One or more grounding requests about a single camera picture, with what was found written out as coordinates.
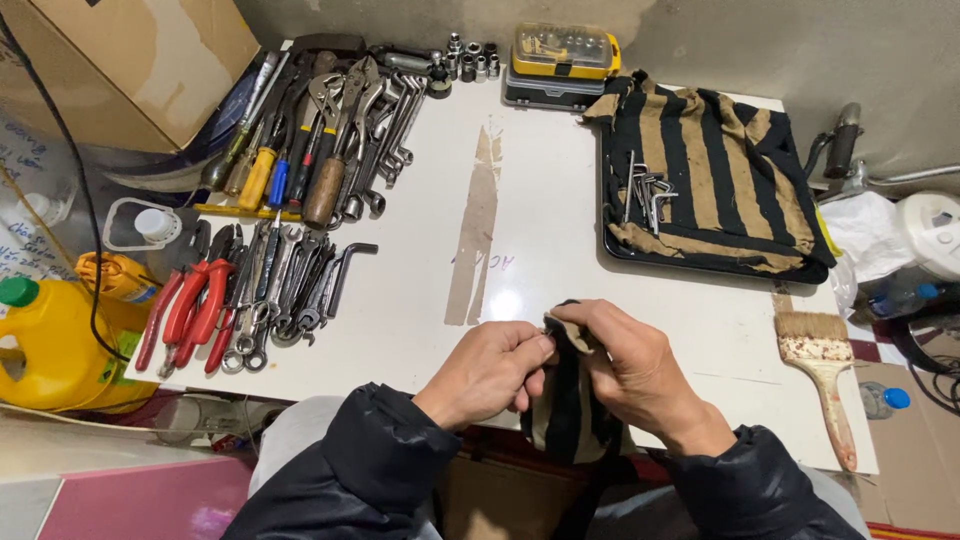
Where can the person's grey trousers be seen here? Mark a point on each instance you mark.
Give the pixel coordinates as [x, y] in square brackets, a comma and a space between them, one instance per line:
[296, 442]

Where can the pile of chrome spanners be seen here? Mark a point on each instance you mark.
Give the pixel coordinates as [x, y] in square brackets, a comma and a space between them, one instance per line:
[394, 135]

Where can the chrome adjustable pump pliers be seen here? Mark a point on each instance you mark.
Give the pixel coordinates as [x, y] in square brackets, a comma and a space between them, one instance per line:
[328, 94]

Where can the large blue-capped plastic bottle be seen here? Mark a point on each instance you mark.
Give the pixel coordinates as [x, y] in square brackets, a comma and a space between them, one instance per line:
[900, 300]

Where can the grey black tool case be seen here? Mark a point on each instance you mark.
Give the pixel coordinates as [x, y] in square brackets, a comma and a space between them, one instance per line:
[551, 91]

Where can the chrome socket extension bar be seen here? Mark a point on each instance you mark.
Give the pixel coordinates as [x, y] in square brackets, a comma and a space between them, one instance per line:
[409, 60]

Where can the person's right hand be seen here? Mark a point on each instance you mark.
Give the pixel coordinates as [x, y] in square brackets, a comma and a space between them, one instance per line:
[645, 375]

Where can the black hammer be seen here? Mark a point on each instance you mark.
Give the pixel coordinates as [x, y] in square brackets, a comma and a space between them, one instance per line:
[326, 43]

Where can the small striped black tan rag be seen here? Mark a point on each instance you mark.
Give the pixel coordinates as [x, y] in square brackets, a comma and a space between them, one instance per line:
[566, 420]

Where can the chrome locking pliers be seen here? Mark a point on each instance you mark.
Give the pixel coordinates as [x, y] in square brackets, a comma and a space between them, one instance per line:
[358, 97]

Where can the black tray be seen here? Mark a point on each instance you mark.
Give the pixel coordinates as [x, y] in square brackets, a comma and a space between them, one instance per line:
[622, 251]

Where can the white plastic bag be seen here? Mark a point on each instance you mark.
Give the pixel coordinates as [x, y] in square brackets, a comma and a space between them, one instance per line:
[862, 232]

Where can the large striped black tan cloth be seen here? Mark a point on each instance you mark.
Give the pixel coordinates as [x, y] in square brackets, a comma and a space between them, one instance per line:
[735, 165]

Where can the yellow jug with green cap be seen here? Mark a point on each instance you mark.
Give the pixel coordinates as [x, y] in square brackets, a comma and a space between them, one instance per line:
[60, 352]

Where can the white round appliance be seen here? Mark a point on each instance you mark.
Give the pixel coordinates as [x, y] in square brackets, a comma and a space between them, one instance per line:
[934, 229]

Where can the yellow ruler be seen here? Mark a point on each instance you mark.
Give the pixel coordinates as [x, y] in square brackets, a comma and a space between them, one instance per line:
[240, 211]

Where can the row of dark combination wrenches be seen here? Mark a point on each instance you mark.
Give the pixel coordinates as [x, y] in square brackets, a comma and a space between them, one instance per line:
[285, 292]

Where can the worn wooden paint brush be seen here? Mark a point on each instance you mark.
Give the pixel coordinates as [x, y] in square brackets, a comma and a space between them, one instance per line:
[821, 352]

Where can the yellow clear bit set case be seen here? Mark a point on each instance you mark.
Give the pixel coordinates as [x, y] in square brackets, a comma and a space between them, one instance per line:
[562, 49]

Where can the large black hex key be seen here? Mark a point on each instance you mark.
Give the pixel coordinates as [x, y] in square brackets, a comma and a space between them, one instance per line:
[346, 274]

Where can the cardboard box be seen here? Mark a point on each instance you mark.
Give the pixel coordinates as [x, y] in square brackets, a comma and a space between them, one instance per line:
[127, 67]

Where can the clear jug with white cap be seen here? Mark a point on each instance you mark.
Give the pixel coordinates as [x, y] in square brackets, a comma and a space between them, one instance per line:
[154, 229]

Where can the group of small hex keys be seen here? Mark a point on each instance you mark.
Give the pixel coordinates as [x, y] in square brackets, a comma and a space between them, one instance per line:
[649, 191]

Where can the person's left hand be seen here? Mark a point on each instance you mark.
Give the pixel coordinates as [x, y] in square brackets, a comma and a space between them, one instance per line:
[469, 375]

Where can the small blue-capped plastic bottle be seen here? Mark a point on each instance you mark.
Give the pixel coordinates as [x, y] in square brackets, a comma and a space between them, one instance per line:
[885, 399]

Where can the orange bottle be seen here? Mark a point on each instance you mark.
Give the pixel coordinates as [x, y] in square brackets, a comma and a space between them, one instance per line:
[116, 276]

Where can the group of chrome sockets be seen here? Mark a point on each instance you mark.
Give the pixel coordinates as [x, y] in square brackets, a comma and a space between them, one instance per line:
[472, 64]

